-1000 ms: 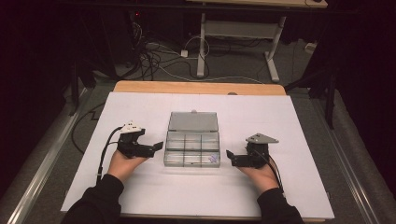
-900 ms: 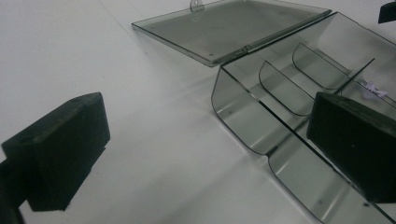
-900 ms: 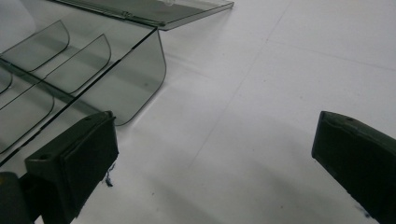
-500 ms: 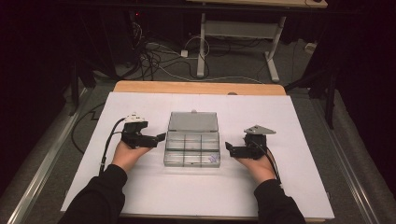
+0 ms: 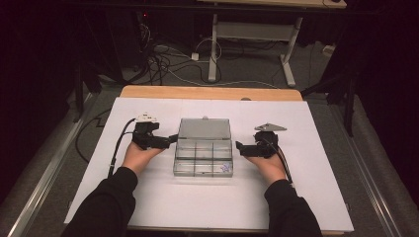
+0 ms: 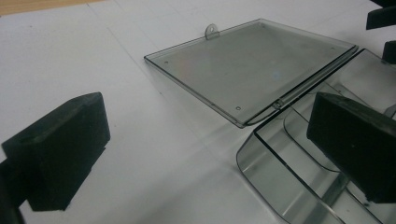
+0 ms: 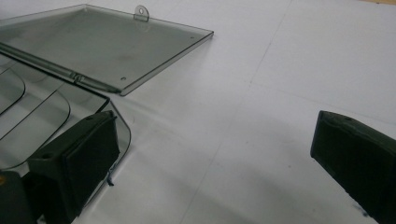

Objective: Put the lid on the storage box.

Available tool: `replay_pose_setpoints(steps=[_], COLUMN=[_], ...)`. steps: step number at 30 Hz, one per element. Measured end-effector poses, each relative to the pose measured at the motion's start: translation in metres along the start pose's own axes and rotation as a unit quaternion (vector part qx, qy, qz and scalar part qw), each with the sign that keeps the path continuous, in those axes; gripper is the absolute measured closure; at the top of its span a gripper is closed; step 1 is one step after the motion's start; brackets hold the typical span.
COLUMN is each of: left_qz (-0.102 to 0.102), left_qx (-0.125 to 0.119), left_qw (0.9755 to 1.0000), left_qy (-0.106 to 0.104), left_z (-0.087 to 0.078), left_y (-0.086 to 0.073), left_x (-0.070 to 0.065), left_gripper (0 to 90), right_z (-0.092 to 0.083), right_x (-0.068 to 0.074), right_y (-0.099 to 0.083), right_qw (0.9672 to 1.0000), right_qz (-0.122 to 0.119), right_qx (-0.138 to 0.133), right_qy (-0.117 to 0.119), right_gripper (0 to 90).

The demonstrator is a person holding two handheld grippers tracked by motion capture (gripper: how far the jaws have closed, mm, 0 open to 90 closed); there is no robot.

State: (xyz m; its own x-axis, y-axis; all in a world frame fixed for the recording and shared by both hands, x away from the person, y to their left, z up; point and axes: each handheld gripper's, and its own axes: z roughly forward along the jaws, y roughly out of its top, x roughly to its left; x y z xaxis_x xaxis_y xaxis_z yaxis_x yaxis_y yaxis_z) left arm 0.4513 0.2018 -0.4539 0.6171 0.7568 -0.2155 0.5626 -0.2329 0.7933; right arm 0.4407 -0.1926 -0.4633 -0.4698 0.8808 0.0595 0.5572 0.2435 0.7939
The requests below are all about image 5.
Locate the small white floor box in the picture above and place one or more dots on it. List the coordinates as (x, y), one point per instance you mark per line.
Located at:
(327, 50)

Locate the black stand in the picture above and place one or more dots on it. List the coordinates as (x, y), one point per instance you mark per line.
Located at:
(349, 108)
(79, 92)

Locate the metal floor rail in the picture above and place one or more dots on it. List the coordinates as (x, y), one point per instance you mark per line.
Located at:
(369, 184)
(42, 179)

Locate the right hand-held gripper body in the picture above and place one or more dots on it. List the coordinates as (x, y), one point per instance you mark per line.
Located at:
(265, 146)

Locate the white table cover sheet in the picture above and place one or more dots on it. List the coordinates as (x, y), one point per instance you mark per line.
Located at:
(313, 164)

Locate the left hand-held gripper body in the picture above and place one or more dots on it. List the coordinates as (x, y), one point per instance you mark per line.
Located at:
(148, 140)

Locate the white power adapter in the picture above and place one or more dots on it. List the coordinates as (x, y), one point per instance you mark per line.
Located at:
(195, 56)

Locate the person's left hand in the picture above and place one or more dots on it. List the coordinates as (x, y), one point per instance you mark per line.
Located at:
(138, 159)

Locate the clear plastic compartment box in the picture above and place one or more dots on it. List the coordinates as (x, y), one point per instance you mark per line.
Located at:
(204, 130)

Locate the white-framed desk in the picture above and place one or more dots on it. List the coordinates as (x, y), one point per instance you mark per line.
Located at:
(250, 31)

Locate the person's right hand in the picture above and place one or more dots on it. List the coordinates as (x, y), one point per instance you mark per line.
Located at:
(271, 169)

